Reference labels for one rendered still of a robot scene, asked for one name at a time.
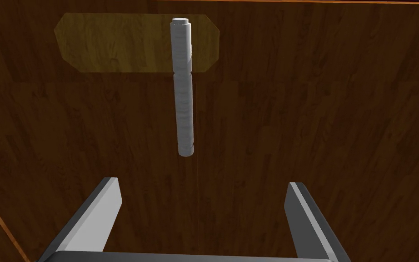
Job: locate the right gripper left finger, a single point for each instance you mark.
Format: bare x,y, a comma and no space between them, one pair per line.
92,222

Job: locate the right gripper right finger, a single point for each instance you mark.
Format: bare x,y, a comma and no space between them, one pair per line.
307,225

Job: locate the dark brown wooden cupboard door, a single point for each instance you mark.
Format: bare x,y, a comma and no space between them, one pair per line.
304,109

